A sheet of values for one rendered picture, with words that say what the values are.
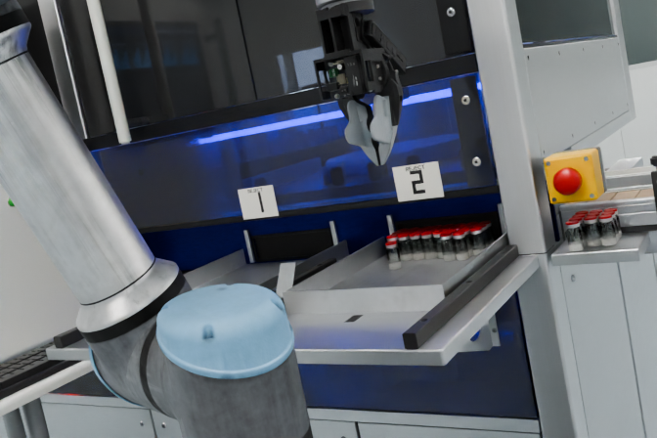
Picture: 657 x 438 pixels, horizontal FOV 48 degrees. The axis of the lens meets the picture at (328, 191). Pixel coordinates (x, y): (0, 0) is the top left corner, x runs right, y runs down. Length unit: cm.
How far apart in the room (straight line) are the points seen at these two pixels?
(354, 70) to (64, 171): 39
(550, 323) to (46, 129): 84
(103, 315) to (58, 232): 9
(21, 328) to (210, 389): 103
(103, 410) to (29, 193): 126
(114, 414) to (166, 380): 123
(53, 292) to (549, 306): 102
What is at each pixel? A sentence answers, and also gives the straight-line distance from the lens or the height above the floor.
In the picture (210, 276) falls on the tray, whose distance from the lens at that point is 151.
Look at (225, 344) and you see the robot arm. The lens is 64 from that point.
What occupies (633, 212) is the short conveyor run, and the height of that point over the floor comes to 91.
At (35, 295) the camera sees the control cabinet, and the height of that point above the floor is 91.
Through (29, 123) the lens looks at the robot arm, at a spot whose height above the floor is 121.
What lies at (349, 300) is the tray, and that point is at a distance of 107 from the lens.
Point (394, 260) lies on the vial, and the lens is 127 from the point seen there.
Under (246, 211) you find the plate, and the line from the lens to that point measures 146.
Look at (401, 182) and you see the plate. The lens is 127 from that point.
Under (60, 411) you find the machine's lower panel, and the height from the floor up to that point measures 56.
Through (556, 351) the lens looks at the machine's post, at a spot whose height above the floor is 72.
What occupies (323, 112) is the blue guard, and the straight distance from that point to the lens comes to 133.
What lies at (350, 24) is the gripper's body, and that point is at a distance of 95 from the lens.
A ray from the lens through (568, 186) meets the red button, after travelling 115.
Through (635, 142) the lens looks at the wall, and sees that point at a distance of 585.
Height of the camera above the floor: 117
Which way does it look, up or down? 6 degrees down
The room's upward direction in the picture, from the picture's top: 11 degrees counter-clockwise
